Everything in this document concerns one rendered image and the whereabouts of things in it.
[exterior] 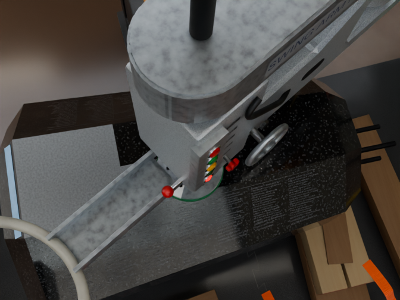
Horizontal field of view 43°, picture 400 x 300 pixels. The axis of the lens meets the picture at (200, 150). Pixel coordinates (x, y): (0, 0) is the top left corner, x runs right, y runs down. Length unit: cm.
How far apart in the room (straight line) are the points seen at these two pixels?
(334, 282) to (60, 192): 124
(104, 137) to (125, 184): 35
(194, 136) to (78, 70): 188
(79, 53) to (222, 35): 201
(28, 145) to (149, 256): 55
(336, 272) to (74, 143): 125
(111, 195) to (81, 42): 157
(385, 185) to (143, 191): 149
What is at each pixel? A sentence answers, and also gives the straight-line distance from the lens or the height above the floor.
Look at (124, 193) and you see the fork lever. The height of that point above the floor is 108.
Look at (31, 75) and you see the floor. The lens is 283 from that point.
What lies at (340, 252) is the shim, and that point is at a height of 23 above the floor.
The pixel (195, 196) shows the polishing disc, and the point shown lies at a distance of 161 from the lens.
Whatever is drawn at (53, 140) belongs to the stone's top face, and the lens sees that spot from 177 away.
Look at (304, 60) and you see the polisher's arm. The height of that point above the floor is 138.
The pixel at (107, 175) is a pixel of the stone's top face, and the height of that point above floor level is 82.
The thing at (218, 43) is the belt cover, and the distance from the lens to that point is 87.
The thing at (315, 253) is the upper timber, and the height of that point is 22.
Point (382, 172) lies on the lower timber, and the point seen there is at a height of 10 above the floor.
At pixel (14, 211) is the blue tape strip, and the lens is 176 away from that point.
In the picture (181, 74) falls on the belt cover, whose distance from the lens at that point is 84.
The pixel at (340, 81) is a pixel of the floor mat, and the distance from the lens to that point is 284.
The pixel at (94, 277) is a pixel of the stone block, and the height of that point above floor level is 67.
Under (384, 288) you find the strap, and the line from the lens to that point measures 240.
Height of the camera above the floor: 245
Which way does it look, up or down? 72 degrees down
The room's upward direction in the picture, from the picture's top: 8 degrees clockwise
